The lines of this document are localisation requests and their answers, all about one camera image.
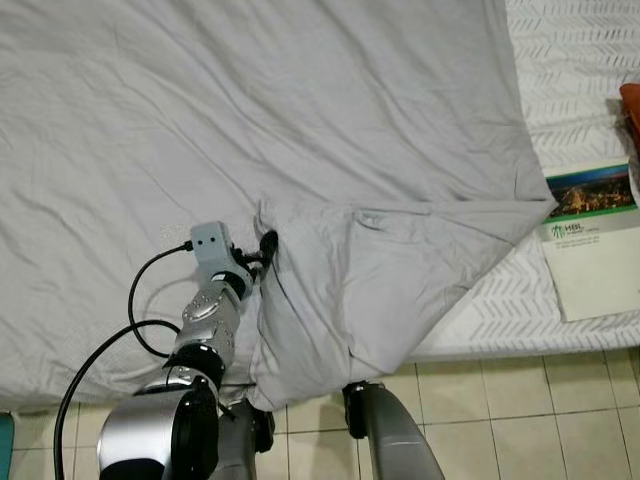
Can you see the booklet with city photo cover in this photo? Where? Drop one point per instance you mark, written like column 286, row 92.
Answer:
column 600, row 270

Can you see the orange pillow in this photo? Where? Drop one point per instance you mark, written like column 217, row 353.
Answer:
column 631, row 110

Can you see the teal floor mat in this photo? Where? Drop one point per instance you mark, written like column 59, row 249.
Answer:
column 5, row 450

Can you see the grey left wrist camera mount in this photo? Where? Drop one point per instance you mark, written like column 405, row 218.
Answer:
column 212, row 245

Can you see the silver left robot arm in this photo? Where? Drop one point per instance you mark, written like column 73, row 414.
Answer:
column 210, row 320

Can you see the silver left robot leg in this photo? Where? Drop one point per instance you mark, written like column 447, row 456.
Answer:
column 245, row 440

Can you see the white patterned mattress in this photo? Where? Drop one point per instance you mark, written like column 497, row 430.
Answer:
column 580, row 60

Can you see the grey bed sheet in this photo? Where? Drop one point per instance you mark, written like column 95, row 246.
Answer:
column 250, row 120

